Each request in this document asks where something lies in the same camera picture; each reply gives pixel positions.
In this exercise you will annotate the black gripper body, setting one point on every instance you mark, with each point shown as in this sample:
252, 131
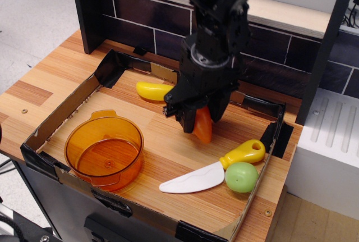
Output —
199, 78

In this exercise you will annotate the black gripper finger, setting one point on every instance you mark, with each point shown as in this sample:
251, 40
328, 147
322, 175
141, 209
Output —
186, 118
217, 104

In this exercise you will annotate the orange toy carrot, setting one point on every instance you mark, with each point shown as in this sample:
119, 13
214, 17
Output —
203, 125

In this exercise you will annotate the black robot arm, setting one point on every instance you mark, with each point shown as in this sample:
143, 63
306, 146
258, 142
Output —
222, 28

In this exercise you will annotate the cardboard fence with black tape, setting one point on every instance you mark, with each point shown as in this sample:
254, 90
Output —
140, 212

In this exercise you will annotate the orange transparent plastic pot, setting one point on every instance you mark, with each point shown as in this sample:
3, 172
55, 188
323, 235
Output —
106, 151

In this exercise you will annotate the yellow toy banana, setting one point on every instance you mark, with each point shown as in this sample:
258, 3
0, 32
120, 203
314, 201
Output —
152, 91

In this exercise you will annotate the green toy apple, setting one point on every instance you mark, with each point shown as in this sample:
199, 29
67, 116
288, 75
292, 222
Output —
241, 177

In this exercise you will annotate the dark tiled backsplash shelf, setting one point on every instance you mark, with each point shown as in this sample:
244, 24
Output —
280, 57

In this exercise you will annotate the white grooved block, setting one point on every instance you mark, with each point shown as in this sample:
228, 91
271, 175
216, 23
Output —
324, 169

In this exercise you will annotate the toy knife yellow handle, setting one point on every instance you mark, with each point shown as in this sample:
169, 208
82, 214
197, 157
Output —
251, 151

